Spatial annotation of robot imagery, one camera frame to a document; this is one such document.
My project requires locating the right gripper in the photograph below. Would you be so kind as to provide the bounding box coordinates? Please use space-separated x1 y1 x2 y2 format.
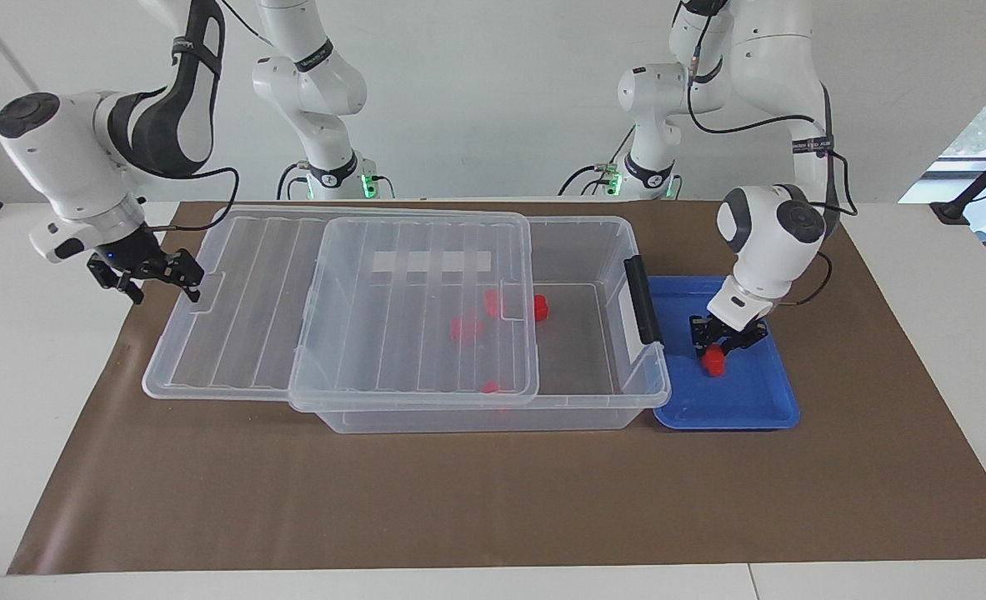
86 227 206 306

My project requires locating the black cable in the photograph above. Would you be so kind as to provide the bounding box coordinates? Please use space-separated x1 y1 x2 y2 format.
276 161 313 202
137 0 275 234
557 125 637 198
683 0 859 308

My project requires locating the clear plastic box lid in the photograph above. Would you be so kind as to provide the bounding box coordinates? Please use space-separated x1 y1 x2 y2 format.
142 205 541 412

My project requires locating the black box latch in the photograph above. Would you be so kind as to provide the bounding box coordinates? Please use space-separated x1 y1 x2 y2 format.
623 255 663 346

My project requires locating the blue plastic tray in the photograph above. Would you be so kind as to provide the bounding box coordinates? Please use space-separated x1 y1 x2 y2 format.
648 275 801 432

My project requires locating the clear plastic storage box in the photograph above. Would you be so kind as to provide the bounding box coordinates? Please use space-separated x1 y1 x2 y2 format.
293 215 673 434

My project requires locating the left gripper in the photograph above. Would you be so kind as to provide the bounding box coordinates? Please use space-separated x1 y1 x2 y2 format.
689 314 771 360

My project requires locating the window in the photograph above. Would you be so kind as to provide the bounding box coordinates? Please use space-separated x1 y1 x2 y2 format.
898 62 986 298

